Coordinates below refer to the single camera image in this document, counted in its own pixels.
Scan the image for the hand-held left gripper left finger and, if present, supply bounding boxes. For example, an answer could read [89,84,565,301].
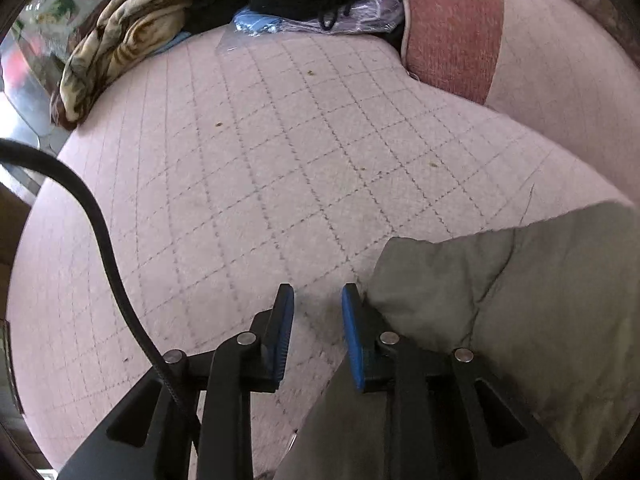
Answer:
[57,283,296,480]

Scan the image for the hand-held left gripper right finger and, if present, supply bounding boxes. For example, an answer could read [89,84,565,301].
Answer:
[341,282,583,480]

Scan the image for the olive padded coat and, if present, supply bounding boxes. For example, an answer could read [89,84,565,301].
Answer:
[272,200,640,480]

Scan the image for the pink quilted bed cover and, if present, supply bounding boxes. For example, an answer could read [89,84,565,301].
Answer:
[5,25,636,480]

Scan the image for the clear plastic bag blue contents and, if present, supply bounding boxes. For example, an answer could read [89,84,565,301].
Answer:
[215,0,406,56]

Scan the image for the red and pink pillow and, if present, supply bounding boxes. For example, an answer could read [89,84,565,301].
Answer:
[400,0,640,201]

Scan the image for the beige patterned blanket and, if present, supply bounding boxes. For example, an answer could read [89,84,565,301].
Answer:
[50,0,221,126]

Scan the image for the black cable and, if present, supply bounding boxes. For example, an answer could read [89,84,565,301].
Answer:
[0,138,201,461]

